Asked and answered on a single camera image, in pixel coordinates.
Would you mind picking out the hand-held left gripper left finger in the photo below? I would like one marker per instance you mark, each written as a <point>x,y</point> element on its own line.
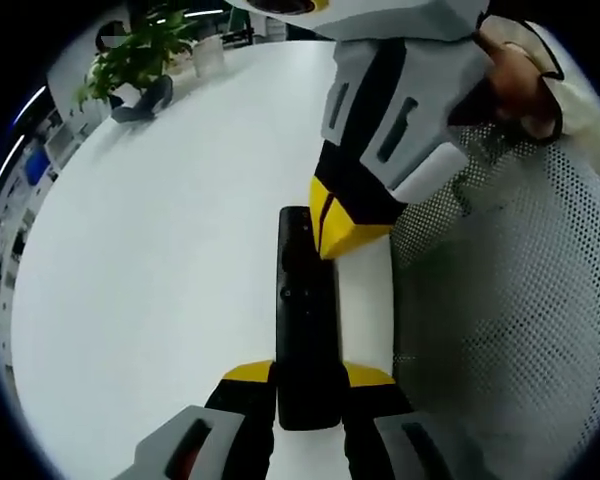
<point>230,420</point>

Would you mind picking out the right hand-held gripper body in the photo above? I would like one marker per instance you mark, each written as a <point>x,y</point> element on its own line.
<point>380,20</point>

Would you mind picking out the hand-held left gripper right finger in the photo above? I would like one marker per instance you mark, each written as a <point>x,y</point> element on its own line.
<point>380,415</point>

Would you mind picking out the black remote control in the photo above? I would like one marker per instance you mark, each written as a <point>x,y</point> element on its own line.
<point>307,325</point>

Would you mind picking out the person's right hand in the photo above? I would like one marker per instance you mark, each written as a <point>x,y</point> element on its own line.
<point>515,85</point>

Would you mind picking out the clear acrylic holder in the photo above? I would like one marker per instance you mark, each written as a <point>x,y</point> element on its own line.
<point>210,57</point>

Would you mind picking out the dark grey object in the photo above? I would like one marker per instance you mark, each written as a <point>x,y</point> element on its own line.
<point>145,102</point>

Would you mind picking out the green potted plant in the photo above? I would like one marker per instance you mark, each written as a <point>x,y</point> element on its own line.
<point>135,55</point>

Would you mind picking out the blue barrel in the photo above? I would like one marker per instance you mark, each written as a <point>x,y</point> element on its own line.
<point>36,167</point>

